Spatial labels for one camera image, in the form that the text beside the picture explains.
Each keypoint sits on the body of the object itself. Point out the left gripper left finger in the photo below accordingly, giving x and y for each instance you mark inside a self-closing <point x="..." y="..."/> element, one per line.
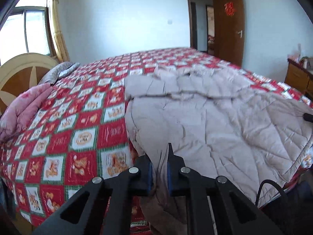
<point x="102" y="206"/>

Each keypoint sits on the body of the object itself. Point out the wooden dresser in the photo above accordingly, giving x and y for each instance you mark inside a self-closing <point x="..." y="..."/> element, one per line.
<point x="299" y="78"/>

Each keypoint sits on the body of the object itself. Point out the window with dark frame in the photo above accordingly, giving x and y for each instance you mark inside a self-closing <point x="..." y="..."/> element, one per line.
<point x="26" y="30"/>

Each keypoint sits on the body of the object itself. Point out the right yellow curtain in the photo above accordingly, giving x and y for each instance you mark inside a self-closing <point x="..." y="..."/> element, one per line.
<point x="56" y="33"/>

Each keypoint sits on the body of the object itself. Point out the clutter on dresser top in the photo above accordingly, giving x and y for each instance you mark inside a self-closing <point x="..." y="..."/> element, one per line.
<point x="298" y="57"/>

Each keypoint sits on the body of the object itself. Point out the cream and brown headboard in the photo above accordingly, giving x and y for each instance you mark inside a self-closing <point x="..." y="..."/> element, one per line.
<point x="21" y="73"/>

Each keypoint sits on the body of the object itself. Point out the red patchwork cartoon bedspread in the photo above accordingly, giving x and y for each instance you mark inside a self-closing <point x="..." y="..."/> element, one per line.
<point x="79" y="131"/>

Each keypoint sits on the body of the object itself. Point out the folded pink quilt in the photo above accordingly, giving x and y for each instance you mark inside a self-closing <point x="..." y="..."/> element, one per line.
<point x="22" y="109"/>

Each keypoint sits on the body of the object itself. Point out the brown wooden door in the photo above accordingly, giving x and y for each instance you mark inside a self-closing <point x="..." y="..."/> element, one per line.
<point x="228" y="45"/>

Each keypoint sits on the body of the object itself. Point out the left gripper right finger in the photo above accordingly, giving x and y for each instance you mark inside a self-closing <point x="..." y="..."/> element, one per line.
<point x="215" y="206"/>

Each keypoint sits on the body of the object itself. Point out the beige quilted puffer jacket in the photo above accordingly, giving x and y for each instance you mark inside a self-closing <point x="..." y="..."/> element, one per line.
<point x="221" y="126"/>

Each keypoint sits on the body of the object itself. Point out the red double happiness decoration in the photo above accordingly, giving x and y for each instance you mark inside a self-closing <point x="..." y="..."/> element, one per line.
<point x="229" y="8"/>

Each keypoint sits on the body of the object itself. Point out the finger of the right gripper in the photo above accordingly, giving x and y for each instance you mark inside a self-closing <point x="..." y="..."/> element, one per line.
<point x="308" y="117"/>

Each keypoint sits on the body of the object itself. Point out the grey striped pillow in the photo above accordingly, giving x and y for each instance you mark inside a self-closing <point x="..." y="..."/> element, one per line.
<point x="58" y="72"/>

